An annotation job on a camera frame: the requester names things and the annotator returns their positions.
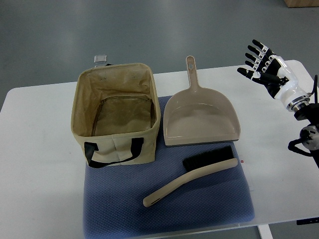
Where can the beige plastic dustpan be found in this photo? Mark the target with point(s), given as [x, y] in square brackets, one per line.
[199, 115]

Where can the wooden box corner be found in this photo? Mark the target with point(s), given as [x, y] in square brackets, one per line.
[301, 3]

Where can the beige fabric bag black handles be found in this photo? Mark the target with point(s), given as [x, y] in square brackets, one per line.
[116, 115]

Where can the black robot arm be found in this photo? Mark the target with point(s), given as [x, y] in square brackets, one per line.
[308, 142]

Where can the white table leg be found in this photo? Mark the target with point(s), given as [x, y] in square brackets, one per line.
[264, 231]

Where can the small metal plate on floor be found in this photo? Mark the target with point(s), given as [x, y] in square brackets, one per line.
[100, 59]

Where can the blue textured mat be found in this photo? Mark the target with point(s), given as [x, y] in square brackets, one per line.
[113, 196]

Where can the beige hand broom black bristles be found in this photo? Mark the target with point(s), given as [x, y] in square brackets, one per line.
[196, 166]

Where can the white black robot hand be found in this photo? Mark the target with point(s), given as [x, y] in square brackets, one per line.
[270, 70]

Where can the black table control panel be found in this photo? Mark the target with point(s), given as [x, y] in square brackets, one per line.
[307, 221]

